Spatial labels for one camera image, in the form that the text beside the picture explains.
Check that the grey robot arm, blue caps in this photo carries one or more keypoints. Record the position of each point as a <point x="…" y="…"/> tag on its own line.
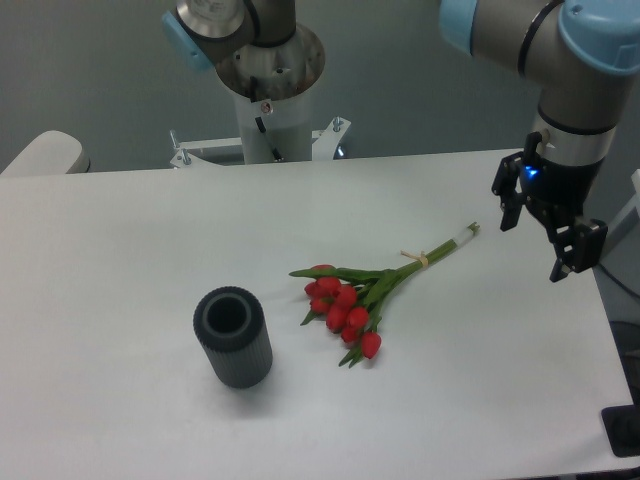
<point x="584" y="55"/>

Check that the red tulip bouquet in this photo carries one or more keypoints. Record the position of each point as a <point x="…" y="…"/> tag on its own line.
<point x="351" y="301"/>

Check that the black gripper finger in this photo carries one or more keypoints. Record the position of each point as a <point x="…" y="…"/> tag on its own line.
<point x="504" y="186"/>
<point x="577" y="247"/>

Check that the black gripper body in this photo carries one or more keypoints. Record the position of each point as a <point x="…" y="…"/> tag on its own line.
<point x="557" y="173"/>

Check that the white pedestal base bracket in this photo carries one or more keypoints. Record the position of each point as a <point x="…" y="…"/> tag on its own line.
<point x="323" y="145"/>

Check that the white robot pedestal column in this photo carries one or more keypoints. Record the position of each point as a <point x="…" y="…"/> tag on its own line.
<point x="272" y="87"/>

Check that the beige chair back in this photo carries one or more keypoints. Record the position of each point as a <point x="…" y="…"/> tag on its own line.
<point x="50" y="153"/>

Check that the black device at table edge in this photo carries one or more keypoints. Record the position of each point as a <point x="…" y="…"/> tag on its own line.
<point x="622" y="428"/>

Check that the dark grey ribbed vase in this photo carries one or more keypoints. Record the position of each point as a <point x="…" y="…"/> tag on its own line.
<point x="230" y="325"/>

